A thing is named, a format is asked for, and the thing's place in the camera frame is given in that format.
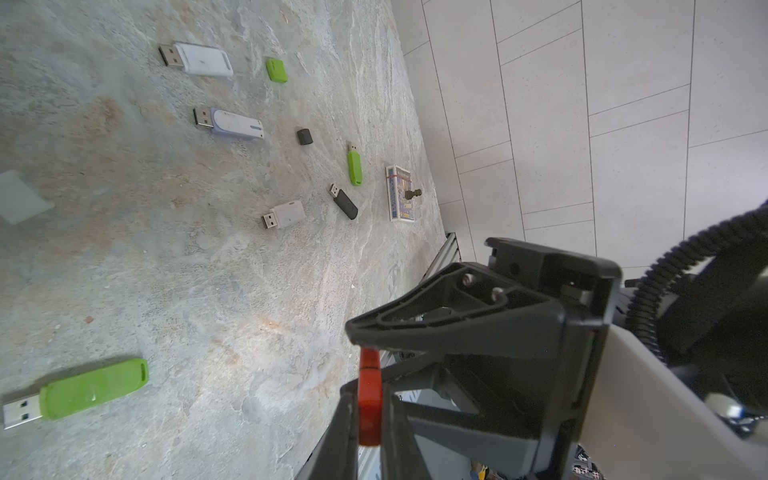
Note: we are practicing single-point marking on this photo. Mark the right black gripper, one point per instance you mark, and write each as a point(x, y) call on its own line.
point(525, 333)

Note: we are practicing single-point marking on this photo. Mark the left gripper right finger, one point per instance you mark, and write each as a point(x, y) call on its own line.
point(400, 455)

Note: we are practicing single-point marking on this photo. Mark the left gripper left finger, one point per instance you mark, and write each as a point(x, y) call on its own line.
point(336, 454)

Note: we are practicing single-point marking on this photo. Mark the red usb drive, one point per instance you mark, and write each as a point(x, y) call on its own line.
point(370, 398)

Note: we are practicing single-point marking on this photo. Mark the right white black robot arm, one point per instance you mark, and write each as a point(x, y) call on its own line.
point(681, 387)

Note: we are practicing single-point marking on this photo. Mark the black usb drive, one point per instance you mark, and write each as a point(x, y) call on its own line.
point(344, 202)

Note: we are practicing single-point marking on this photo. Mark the green usb drive right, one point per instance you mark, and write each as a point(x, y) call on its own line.
point(354, 165)

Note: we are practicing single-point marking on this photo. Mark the green usb drive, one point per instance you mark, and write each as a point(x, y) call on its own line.
point(61, 398)
point(354, 165)

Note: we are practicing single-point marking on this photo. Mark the small white usb drive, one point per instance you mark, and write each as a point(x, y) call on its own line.
point(284, 215)

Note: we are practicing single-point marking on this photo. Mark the black usb cap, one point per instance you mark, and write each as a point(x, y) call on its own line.
point(304, 136)

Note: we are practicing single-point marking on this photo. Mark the green usb drive lower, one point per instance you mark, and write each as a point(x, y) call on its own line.
point(61, 398)

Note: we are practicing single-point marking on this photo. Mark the white purple usb drive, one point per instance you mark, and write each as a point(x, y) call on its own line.
point(227, 123)

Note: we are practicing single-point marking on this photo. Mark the green usb cap upper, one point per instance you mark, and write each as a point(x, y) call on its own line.
point(276, 70)

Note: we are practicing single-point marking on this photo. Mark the white usb drive upper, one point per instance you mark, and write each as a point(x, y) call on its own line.
point(196, 59)

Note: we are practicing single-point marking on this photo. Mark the playing card box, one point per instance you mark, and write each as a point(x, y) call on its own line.
point(399, 181)

